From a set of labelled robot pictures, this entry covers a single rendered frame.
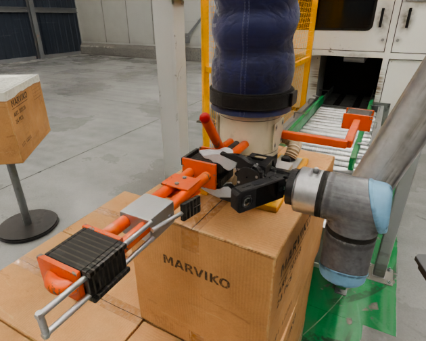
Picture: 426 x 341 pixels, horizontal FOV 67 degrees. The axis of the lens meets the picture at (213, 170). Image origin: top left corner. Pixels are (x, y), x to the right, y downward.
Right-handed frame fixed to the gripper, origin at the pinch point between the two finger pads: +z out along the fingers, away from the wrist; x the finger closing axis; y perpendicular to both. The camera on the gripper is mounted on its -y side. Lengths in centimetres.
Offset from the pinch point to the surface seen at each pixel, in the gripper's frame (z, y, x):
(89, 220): 74, 27, -53
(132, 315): 23, -4, -53
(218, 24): 5.9, 18.9, 28.8
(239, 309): -11.8, -4.5, -31.1
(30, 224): 174, 56, -104
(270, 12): -6.4, 20.0, 31.3
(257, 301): -16.2, -4.6, -26.2
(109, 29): 910, 928, -15
